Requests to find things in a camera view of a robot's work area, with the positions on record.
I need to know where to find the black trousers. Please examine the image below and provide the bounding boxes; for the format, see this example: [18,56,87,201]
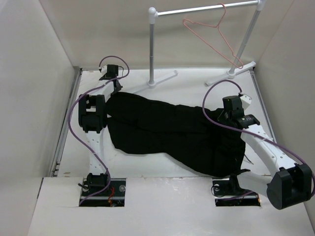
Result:
[105,92,246,177]

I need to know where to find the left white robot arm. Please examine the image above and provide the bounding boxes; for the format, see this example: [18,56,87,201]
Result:
[78,64,122,198]

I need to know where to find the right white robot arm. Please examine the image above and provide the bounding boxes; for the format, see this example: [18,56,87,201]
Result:
[218,96,312,209]

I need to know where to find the white clothes rack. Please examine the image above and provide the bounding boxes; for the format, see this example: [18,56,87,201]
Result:
[147,0,266,89]

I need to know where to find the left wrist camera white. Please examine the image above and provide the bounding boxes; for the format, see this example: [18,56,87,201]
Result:
[98,65,107,75]

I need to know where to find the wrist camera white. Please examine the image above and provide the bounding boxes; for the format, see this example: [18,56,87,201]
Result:
[238,92,252,110]
[98,65,107,75]

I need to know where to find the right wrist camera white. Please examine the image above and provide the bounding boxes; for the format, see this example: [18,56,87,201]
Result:
[238,92,252,110]

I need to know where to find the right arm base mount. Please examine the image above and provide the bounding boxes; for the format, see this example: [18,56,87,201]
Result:
[211,179,261,207]

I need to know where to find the pink wire hanger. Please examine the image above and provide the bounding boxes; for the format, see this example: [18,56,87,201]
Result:
[182,3,244,69]

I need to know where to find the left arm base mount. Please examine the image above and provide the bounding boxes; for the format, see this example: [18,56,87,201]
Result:
[79,178,126,207]

